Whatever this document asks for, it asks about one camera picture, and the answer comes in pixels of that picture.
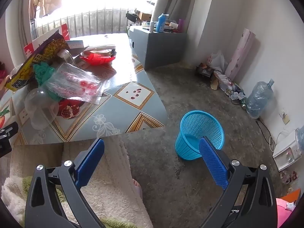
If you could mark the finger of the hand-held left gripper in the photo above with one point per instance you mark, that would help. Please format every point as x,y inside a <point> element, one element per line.
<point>6,142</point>

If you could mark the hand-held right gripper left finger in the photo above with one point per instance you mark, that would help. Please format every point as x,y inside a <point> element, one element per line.
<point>91,158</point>

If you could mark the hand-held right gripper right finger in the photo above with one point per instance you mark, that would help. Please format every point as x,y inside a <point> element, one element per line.
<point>212,162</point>

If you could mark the blue plastic mesh basket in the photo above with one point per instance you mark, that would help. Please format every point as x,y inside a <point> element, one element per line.
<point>197,125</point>

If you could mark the clear plastic cup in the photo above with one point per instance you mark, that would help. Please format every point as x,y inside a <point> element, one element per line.
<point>40,109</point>

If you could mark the clear zip bag red print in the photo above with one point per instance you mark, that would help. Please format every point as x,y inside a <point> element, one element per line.
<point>73,83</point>

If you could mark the green plastic bag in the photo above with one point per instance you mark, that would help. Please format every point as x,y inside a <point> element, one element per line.
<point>44,72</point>

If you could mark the yellow purple snack bag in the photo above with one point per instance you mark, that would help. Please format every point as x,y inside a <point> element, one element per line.
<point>45,52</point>

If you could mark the red white snack bag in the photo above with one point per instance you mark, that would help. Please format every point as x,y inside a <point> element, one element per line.
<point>34,45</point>

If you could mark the light blue white box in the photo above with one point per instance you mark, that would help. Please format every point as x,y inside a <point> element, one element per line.
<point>77,44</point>

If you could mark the white fluffy blanket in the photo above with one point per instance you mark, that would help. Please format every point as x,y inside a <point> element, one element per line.
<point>106,194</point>

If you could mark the fruit print tablecloth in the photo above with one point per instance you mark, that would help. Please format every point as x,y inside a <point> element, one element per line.
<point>123,114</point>

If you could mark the person's bare foot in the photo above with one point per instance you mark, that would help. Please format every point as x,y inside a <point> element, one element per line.
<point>138,190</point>

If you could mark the white appliance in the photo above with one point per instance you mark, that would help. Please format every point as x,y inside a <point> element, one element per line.
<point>288,150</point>

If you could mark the large blue water jug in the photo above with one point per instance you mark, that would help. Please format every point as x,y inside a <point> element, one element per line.
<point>257,97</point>

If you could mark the pink cloth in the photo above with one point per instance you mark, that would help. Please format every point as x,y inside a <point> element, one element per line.
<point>286,209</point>

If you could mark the dark snack box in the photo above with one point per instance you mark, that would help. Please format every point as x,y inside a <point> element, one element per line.
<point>204,70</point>

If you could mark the white plastic bag red print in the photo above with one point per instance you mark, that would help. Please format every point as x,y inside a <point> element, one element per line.
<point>217,60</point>

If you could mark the grey cabinet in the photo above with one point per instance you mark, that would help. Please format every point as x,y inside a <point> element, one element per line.
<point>161,47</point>

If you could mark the metal balcony railing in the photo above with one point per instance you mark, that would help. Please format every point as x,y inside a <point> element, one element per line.
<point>95,22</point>

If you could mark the purple cup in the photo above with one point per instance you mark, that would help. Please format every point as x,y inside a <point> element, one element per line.
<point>181,25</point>

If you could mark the small white bottle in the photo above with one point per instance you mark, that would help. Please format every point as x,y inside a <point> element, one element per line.
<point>152,26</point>

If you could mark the blue bottle white cap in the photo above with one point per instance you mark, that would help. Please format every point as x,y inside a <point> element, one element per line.
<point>161,23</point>

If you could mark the beige curtain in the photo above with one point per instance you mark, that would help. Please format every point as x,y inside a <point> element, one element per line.
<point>175,0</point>

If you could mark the wall socket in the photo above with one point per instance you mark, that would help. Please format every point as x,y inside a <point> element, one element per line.
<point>284,117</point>

